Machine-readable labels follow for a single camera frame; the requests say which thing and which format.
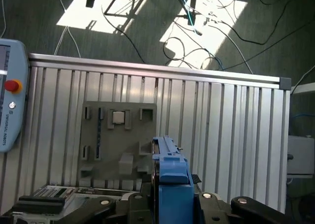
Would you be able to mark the black open PC case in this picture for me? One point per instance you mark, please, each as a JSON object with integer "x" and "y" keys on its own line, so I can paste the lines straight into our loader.
{"x": 76, "y": 199}

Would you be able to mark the black metal floor stand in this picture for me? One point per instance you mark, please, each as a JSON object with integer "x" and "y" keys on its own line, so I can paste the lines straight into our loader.
{"x": 194, "y": 7}

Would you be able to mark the pale blue teach pendant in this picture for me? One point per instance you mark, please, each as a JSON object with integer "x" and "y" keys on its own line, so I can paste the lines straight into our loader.
{"x": 13, "y": 125}

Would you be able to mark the grey metal box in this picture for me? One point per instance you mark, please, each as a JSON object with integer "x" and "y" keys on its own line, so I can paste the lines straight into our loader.
{"x": 301, "y": 155}

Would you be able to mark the silver CPU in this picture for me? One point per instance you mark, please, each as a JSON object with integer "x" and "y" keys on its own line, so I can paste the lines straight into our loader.
{"x": 118, "y": 117}

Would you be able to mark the grey parts rack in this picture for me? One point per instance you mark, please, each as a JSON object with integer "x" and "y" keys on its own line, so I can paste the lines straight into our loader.
{"x": 110, "y": 145}

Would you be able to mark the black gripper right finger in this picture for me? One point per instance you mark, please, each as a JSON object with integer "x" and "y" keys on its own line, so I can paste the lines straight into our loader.
{"x": 216, "y": 211}

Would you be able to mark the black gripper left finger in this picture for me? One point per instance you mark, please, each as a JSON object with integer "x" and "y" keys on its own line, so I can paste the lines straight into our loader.
{"x": 137, "y": 209}

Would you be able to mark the hard disk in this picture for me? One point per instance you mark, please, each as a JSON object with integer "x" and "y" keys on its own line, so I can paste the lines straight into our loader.
{"x": 174, "y": 197}

